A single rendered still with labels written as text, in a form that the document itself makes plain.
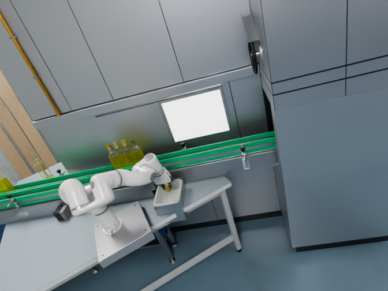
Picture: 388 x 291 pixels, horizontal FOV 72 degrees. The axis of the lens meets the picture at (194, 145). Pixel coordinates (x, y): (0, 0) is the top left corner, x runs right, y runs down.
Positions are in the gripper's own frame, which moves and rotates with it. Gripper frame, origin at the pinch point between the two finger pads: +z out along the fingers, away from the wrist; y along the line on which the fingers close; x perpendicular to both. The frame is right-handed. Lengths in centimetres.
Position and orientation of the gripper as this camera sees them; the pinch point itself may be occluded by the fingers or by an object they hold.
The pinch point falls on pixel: (166, 185)
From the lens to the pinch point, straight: 167.7
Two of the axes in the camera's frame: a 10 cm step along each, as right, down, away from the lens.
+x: 0.3, 7.3, -6.8
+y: -9.6, 2.1, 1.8
